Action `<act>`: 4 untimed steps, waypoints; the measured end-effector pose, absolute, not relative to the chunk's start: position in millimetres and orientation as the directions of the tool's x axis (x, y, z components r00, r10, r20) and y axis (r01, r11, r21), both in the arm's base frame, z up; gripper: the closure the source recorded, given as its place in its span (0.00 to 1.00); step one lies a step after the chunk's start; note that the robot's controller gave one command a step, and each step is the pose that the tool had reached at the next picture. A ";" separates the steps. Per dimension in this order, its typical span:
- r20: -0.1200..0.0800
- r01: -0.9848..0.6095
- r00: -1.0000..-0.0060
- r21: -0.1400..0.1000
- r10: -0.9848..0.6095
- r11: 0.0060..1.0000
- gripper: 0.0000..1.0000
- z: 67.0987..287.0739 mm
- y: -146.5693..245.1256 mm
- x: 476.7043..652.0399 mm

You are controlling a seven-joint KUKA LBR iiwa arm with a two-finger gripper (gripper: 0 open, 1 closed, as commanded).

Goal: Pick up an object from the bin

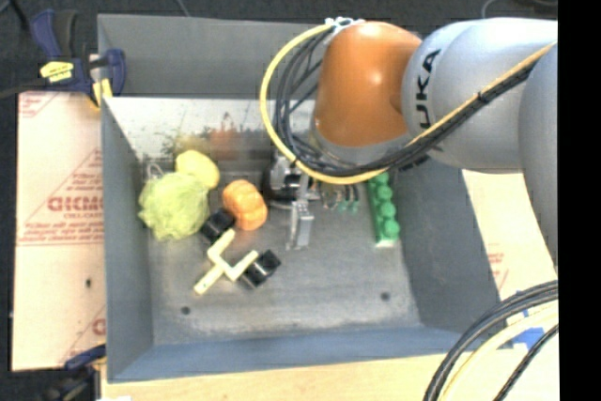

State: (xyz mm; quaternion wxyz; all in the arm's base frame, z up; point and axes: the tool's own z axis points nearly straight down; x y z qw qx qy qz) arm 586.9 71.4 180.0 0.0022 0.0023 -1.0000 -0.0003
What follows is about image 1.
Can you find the yellow toy lemon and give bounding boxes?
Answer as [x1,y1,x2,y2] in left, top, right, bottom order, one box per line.
[174,148,222,191]

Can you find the brown cardboard board red print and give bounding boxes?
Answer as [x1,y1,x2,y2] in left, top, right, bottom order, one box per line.
[9,89,560,373]

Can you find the white cross piece black ends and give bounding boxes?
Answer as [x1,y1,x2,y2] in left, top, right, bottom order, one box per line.
[193,208,283,297]

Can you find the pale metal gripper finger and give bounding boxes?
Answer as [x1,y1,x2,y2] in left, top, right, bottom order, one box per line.
[298,201,316,249]
[285,200,301,252]

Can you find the grey metal bin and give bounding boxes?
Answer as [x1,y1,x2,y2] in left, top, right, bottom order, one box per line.
[97,13,506,384]

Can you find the light green toy lettuce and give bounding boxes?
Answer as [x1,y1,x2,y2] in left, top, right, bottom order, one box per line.
[136,173,211,242]

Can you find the green studded block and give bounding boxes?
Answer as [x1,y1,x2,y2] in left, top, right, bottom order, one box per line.
[365,171,402,249]

